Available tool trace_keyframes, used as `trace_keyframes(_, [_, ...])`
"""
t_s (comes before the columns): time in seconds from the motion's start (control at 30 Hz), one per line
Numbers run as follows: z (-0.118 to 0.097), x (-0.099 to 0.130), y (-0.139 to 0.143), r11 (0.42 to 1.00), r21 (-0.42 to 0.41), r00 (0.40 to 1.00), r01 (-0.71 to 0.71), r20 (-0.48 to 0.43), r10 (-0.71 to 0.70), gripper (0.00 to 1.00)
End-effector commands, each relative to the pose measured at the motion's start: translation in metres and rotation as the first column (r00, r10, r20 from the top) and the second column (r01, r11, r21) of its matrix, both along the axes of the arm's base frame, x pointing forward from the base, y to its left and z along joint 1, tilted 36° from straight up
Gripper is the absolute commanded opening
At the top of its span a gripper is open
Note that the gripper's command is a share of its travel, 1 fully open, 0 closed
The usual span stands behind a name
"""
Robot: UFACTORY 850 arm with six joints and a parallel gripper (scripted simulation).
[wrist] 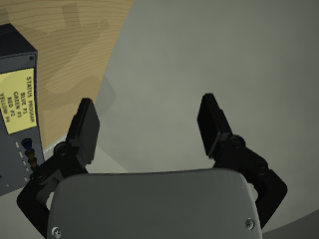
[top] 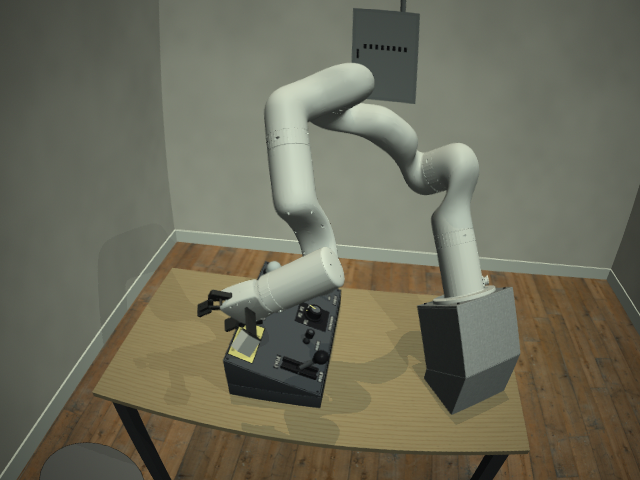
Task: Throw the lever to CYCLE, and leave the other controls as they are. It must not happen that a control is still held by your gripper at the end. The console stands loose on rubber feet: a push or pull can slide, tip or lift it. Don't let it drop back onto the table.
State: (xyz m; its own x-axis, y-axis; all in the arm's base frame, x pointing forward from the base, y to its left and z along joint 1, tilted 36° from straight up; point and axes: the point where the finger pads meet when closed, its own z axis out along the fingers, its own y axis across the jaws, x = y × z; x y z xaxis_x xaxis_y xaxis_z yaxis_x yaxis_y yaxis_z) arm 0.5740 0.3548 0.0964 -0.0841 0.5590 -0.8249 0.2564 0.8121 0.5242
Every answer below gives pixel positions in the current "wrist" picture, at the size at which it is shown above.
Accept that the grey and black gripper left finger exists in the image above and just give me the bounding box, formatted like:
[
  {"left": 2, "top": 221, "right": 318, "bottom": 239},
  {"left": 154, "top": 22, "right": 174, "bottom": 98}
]
[{"left": 16, "top": 98, "right": 100, "bottom": 239}]

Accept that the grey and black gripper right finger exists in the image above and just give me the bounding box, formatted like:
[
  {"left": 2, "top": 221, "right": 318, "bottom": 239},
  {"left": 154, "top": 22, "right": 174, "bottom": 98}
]
[{"left": 197, "top": 94, "right": 287, "bottom": 229}]

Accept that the dark grey control panel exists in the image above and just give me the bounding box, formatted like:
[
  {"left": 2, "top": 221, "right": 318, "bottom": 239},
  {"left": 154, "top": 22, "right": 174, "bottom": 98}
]
[{"left": 0, "top": 23, "right": 45, "bottom": 196}]

